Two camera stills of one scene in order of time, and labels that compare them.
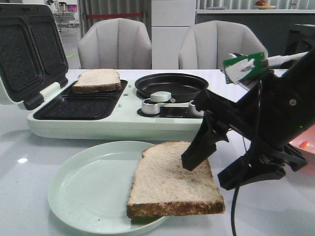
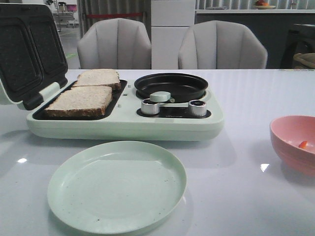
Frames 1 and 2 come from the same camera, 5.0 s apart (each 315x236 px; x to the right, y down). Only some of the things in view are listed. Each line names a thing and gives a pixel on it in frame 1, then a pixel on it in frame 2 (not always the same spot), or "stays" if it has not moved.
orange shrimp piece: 303,145 stays
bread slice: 162,186 → 88,101
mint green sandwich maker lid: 33,54 stays
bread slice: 98,80 stays
